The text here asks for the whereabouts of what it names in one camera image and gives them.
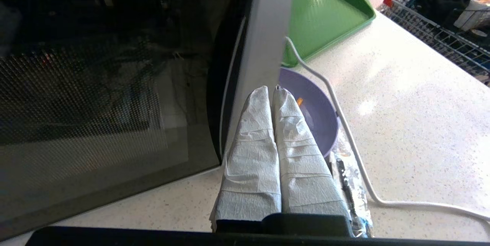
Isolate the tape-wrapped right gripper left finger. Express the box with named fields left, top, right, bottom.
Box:
left=210, top=86, right=282, bottom=232

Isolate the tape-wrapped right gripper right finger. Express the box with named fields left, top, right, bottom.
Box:
left=273, top=85, right=353, bottom=235

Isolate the purple plate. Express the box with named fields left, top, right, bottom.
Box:
left=279, top=67, right=339, bottom=158

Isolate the dark glass microwave door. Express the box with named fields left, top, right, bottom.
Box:
left=0, top=0, right=295, bottom=239

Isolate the clear plastic cutlery package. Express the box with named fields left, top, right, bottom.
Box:
left=328, top=129, right=374, bottom=238

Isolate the green plastic tray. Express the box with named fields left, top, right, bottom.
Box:
left=282, top=0, right=376, bottom=67

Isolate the white power cable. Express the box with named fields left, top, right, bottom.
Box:
left=285, top=36, right=490, bottom=223

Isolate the metal wire basket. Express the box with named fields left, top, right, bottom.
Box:
left=377, top=0, right=490, bottom=86

